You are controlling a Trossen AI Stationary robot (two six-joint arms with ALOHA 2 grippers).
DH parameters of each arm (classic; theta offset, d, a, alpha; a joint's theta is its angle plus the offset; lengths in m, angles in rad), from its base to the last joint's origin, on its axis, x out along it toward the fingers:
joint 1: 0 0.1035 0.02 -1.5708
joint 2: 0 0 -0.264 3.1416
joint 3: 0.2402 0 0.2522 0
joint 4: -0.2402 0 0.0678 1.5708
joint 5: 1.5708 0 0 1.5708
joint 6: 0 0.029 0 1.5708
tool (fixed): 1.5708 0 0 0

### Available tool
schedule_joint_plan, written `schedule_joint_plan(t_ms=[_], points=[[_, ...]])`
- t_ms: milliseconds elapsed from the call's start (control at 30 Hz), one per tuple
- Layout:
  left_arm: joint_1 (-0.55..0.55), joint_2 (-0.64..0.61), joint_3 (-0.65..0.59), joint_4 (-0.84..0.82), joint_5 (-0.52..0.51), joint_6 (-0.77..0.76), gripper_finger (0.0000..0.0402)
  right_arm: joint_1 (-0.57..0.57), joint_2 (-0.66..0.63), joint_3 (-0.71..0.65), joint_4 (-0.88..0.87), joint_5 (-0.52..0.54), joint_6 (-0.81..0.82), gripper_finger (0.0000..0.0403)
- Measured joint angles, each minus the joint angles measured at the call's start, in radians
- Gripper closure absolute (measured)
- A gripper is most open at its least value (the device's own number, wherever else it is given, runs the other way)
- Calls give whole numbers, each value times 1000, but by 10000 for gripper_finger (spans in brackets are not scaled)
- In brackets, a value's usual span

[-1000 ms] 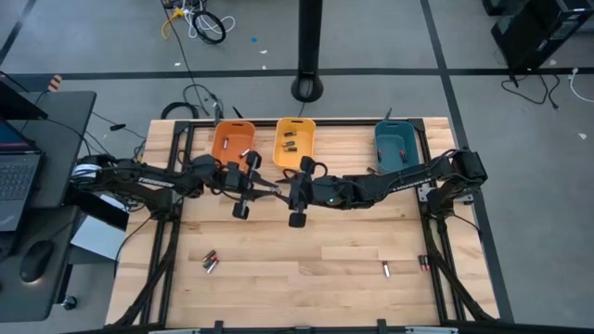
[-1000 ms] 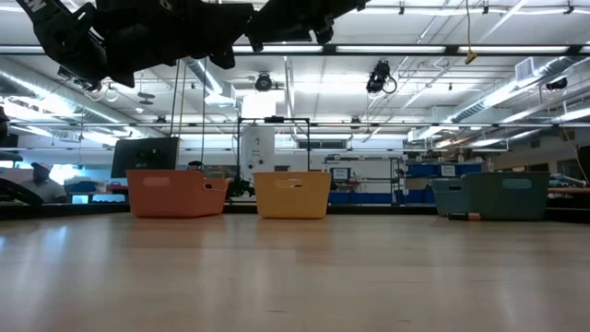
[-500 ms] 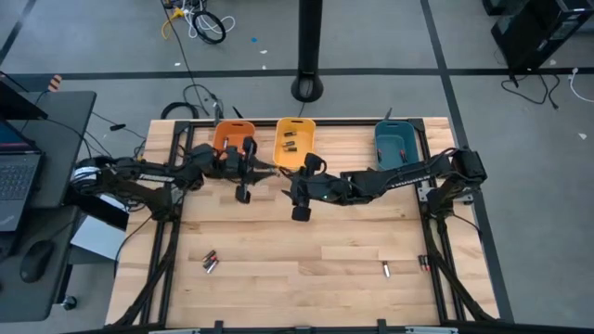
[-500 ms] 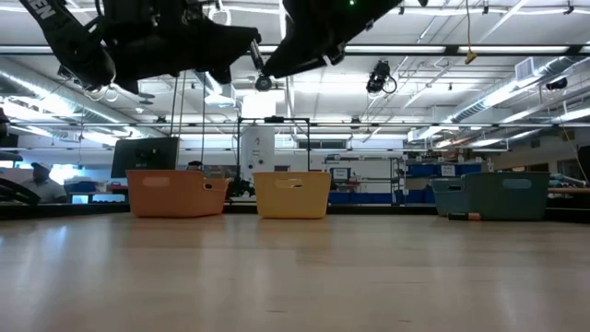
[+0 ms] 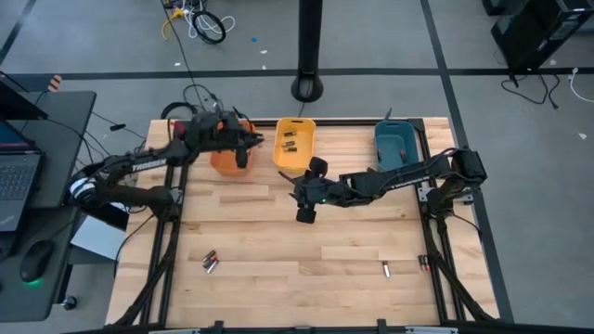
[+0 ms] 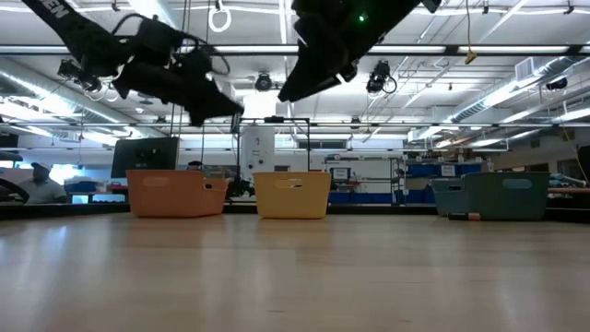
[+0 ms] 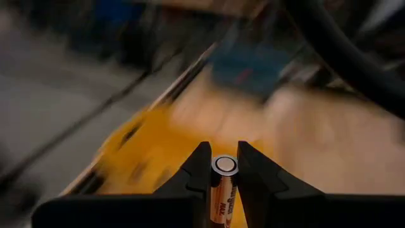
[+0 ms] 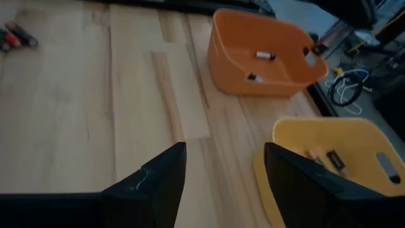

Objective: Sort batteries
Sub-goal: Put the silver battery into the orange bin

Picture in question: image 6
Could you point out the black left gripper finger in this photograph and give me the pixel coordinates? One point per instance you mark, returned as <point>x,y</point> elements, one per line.
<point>221,101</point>

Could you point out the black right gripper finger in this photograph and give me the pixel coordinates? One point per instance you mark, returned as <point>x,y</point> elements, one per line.
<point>309,74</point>

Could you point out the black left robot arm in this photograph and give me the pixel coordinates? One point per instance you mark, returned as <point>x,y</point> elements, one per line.
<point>69,27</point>

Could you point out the white cabinet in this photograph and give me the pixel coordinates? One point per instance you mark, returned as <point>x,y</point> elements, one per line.
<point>258,152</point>

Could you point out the person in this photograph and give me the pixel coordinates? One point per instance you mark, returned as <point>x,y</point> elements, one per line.
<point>195,165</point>
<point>42,189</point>

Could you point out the black monitor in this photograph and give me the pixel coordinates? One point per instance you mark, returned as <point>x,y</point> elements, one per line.
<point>143,157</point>

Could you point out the small black background robot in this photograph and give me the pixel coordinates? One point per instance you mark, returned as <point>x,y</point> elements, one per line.
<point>242,188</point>

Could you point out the orange plastic bin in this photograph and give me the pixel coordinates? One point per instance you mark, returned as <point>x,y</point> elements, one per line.
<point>170,193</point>

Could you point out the yellow plastic bin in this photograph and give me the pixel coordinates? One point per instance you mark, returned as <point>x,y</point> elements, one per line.
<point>292,198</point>

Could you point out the teal box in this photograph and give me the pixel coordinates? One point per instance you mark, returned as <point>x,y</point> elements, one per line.
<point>83,186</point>

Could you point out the low bench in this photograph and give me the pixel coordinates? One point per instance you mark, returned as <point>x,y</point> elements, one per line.
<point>97,198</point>

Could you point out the blue bin shelving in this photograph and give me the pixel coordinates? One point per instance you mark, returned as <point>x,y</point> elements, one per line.
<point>369,198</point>

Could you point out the blue plastic bin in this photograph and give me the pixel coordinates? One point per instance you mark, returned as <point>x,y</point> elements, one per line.
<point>493,198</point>

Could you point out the black ceiling fixture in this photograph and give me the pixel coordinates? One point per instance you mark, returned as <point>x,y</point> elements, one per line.
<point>557,84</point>

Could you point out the wooden workbench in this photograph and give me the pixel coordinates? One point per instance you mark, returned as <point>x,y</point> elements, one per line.
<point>569,190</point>

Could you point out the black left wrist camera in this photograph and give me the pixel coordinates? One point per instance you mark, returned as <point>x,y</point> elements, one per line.
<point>156,39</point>

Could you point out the round black ceiling camera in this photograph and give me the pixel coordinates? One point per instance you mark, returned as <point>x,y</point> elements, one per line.
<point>263,82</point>

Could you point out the black metal frame stand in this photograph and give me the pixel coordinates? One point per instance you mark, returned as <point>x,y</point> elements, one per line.
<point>274,119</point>

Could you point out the black table frame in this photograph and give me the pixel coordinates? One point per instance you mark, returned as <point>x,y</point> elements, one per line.
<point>382,209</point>

